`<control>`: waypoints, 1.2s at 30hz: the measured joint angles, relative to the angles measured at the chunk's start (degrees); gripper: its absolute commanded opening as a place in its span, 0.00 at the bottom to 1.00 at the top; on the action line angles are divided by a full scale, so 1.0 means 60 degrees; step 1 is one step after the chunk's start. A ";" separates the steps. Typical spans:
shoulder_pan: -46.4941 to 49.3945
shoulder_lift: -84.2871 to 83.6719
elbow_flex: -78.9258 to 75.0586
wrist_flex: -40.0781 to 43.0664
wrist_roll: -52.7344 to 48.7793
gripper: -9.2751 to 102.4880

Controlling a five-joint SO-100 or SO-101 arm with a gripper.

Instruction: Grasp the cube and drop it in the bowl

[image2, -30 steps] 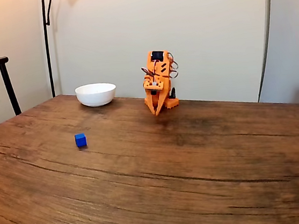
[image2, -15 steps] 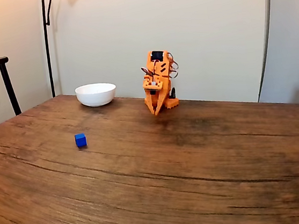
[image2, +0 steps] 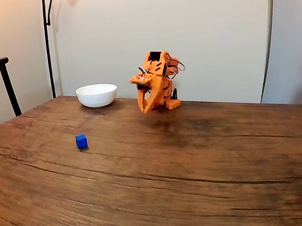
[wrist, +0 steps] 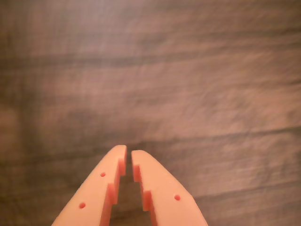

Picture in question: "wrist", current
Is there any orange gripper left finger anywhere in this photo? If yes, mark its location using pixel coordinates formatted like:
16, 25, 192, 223
50, 145, 128, 226

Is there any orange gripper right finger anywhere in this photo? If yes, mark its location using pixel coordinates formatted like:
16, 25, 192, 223
131, 149, 209, 226

